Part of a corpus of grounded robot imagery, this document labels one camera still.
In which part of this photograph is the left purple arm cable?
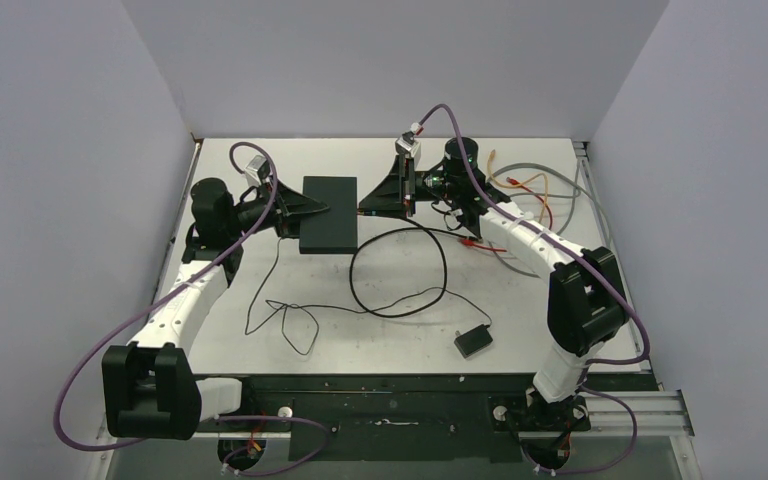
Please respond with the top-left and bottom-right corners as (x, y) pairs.
(52, 141), (332, 480)

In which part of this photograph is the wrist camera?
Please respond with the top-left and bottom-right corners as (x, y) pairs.
(395, 122), (424, 161)
(243, 155), (273, 189)

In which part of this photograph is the red ethernet cable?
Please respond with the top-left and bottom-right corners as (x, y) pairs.
(458, 174), (552, 254)

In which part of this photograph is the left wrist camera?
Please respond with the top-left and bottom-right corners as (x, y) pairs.
(243, 155), (273, 189)

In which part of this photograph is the yellow ethernet cable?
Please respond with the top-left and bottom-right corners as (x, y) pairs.
(485, 149), (554, 227)

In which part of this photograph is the black network switch box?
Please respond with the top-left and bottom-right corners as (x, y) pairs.
(299, 176), (358, 255)

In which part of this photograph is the thin black power cord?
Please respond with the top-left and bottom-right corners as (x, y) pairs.
(243, 237), (494, 358)

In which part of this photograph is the grey ethernet cable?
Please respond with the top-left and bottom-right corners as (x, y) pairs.
(483, 161), (617, 278)

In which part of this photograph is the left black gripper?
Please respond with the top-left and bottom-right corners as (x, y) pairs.
(224, 176), (330, 239)

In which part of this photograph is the black power adapter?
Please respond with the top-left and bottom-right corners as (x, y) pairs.
(453, 324), (493, 359)

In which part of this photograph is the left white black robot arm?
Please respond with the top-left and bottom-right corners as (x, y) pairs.
(101, 178), (329, 440)

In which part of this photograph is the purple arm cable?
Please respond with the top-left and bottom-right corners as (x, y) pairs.
(52, 141), (332, 480)
(410, 103), (652, 478)

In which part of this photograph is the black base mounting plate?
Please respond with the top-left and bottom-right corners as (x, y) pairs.
(171, 372), (660, 465)

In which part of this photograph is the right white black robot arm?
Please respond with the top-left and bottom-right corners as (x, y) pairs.
(358, 133), (628, 428)

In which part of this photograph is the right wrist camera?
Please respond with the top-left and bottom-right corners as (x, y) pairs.
(395, 122), (424, 161)

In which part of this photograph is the aluminium front rail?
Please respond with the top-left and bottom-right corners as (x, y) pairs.
(97, 389), (695, 440)

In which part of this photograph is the black ethernet cable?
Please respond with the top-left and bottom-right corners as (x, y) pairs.
(348, 209), (485, 319)

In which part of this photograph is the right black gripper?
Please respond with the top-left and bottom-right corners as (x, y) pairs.
(358, 156), (458, 220)

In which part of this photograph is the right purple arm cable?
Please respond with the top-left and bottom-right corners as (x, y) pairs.
(410, 103), (652, 478)

